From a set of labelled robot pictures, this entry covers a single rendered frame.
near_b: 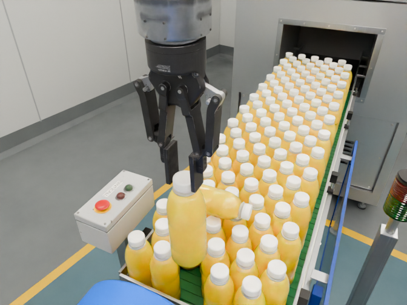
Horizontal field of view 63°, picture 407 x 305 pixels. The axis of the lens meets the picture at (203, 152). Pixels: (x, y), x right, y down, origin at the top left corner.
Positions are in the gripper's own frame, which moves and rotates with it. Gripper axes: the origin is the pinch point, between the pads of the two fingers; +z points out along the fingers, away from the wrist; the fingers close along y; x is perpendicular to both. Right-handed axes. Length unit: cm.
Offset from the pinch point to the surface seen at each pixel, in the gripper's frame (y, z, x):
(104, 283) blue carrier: -7.4, 15.8, -14.7
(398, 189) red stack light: 34.2, 14.2, 27.9
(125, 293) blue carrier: -2.2, 13.6, -15.6
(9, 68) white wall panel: -242, 68, 131
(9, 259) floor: -143, 136, 25
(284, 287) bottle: 17.9, 32.1, 8.2
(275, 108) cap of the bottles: -5, 29, 81
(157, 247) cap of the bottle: -9.9, 27.9, 2.7
